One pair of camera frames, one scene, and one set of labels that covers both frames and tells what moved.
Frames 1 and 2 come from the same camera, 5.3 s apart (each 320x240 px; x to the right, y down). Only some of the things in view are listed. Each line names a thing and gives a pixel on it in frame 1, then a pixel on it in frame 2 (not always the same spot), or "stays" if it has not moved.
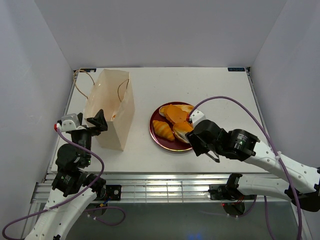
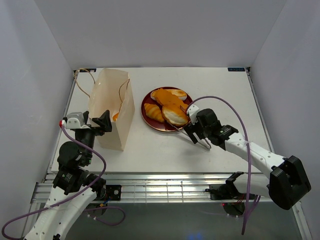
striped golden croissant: x=163 y=130 to x=153 y=111
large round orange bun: x=181 y=128 to x=175 y=113
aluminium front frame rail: x=157 y=187 stays
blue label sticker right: x=236 y=69 stays
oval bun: x=162 y=110 to x=179 y=93
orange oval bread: x=176 y=114 to x=165 y=97
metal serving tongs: x=216 y=160 to x=196 y=135
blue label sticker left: x=88 y=70 stays
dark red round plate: x=175 y=145 to x=155 y=124
